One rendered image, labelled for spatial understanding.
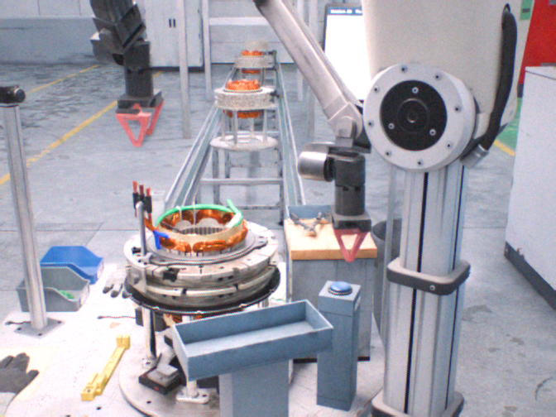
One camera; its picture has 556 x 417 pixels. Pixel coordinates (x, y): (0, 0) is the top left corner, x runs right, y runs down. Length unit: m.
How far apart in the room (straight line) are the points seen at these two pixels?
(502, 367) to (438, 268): 2.11
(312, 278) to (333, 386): 0.24
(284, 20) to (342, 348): 0.66
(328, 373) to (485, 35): 0.75
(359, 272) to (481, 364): 1.73
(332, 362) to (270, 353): 0.29
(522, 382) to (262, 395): 2.04
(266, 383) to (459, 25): 0.63
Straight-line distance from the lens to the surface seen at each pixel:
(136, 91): 1.30
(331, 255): 1.37
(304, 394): 1.39
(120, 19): 1.23
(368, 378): 1.45
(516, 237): 4.08
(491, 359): 3.12
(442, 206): 0.96
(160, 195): 1.36
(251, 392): 1.07
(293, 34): 1.25
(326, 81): 1.18
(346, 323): 1.24
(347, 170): 1.13
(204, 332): 1.09
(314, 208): 1.65
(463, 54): 0.84
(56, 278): 1.91
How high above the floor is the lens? 1.58
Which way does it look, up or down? 19 degrees down
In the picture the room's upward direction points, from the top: straight up
